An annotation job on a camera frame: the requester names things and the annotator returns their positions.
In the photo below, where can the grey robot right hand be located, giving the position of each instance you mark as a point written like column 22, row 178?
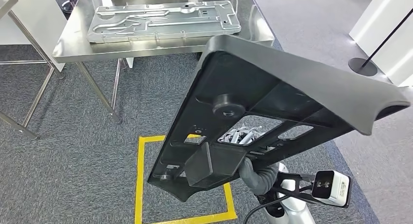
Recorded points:
column 243, row 135

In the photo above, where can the black plastic bracket part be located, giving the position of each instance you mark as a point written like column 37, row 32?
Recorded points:
column 290, row 74

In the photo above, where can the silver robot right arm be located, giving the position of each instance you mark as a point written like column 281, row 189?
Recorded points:
column 296, row 213

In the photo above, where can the stainless steel workbench table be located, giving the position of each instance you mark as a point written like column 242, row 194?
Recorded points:
column 129, row 50

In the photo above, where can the yellow floor tape square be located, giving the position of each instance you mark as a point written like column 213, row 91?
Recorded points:
column 139, row 183

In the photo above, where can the grey metal fixture plate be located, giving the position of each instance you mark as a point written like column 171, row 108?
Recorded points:
column 161, row 22

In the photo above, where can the white panel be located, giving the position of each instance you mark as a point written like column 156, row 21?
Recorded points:
column 393, row 38
column 35, row 25

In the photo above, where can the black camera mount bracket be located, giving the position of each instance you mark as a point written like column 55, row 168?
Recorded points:
column 290, row 188

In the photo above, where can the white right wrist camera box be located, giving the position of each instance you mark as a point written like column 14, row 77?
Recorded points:
column 335, row 188

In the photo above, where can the silver stanchion post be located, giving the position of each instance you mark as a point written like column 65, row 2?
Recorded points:
column 68, row 4

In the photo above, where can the steel frame side table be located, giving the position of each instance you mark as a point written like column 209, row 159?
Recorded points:
column 6, row 4

